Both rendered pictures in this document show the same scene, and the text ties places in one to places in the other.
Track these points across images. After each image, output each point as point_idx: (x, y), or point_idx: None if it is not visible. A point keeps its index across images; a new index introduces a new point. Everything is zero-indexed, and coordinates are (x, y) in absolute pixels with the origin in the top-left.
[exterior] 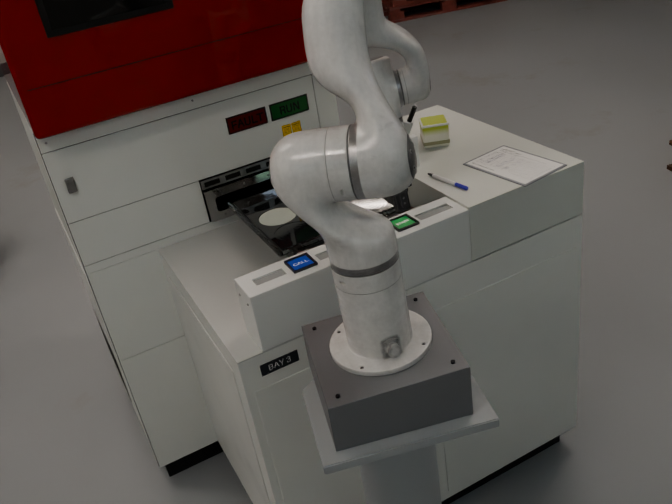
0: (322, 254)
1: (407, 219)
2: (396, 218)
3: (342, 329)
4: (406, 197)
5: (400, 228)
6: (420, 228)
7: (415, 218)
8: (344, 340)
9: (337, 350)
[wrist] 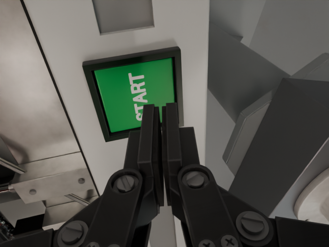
0: (154, 246)
1: (129, 76)
2: (101, 107)
3: (307, 217)
4: (198, 155)
5: (179, 119)
6: (206, 56)
7: (126, 39)
8: (322, 217)
9: (327, 222)
